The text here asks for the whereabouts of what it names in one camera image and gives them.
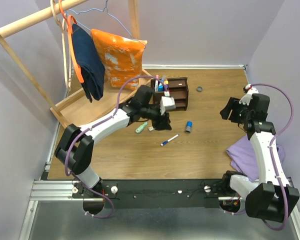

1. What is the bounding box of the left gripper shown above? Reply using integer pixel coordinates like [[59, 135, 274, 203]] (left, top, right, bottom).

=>
[[140, 103, 172, 131]]

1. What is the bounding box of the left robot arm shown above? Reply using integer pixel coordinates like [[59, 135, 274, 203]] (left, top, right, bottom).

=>
[[54, 85, 176, 198]]

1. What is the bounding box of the orange patterned garment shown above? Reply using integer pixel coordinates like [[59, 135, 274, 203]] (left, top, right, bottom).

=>
[[90, 29, 148, 88]]

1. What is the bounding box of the white dark-blue marker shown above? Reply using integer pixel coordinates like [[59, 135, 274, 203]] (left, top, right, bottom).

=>
[[160, 134, 179, 147]]

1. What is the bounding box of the beige hanger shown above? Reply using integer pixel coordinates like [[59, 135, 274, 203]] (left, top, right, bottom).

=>
[[49, 0, 72, 92]]

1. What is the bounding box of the green correction tape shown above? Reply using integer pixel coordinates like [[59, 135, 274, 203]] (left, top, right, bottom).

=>
[[135, 121, 148, 134]]

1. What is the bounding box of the purple cable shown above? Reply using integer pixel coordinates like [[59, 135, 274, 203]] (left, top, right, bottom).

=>
[[247, 83, 295, 231], [64, 76, 171, 219]]

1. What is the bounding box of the blue grey glue stick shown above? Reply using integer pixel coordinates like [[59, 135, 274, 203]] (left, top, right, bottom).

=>
[[184, 121, 193, 133]]

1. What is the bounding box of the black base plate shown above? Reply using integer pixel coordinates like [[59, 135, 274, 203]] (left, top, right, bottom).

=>
[[72, 178, 241, 210]]

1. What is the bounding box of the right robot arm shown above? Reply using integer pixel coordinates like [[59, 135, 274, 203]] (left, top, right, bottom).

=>
[[220, 93, 300, 224]]

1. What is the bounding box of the grey round cap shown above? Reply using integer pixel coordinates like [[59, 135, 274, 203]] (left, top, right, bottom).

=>
[[196, 86, 203, 93]]

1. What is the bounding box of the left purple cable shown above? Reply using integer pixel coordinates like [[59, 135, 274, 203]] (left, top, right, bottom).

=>
[[64, 76, 171, 219]]

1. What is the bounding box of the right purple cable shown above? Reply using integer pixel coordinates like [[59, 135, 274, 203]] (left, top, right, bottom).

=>
[[247, 83, 295, 231]]

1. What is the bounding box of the purple cloth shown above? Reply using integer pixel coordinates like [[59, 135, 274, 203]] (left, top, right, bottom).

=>
[[226, 136, 286, 183]]

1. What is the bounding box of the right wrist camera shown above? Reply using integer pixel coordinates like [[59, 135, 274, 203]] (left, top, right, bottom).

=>
[[239, 84, 259, 106]]

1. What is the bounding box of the white pink marker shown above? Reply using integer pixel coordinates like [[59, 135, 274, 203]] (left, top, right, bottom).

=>
[[154, 74, 159, 92]]

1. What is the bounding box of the orange hanger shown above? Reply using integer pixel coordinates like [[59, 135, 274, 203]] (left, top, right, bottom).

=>
[[57, 0, 85, 84]]

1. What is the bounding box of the brown wooden desk organizer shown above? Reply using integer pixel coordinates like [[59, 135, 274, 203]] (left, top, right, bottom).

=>
[[150, 77, 189, 111]]

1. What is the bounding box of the navy blue garment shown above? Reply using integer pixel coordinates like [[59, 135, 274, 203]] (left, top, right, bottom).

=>
[[72, 24, 105, 102]]

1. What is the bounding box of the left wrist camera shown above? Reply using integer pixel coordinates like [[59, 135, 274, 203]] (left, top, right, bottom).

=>
[[159, 96, 176, 116]]

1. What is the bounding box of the blue wire hanger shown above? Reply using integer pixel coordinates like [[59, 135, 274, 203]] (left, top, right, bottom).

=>
[[66, 0, 142, 42]]

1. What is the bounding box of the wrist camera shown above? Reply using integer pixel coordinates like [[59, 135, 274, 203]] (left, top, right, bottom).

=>
[[239, 84, 259, 106], [159, 96, 176, 116]]

